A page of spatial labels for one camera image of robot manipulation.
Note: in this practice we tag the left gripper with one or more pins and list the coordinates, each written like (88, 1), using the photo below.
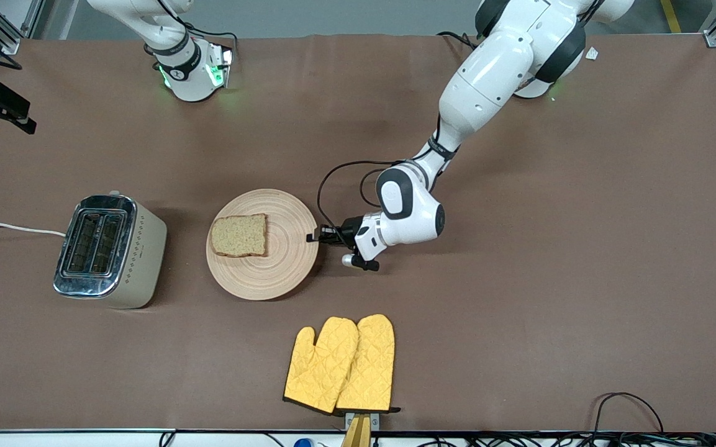
(349, 228)

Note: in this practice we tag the round wooden plate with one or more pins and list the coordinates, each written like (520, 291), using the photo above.
(271, 273)

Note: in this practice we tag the brown bread slice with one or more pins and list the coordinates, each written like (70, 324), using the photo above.
(240, 236)

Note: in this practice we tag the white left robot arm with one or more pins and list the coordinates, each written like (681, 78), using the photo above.
(494, 68)

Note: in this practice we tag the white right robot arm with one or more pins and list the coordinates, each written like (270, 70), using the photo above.
(190, 81)

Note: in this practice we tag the beige and chrome toaster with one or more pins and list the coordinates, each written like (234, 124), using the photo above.
(140, 261)

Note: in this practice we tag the yellow quilted oven mitt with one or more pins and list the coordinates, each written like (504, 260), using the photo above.
(370, 366)
(320, 366)

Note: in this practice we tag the base connector box green lights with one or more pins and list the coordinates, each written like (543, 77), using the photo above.
(220, 68)

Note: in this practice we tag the yellow wooden beam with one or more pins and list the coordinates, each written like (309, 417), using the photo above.
(358, 434)

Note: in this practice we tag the small blue object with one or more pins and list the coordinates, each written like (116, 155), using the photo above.
(302, 442)

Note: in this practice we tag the small white paper scrap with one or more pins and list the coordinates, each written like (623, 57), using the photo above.
(592, 53)

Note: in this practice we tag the grey metal bracket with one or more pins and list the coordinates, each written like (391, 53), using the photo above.
(375, 422)

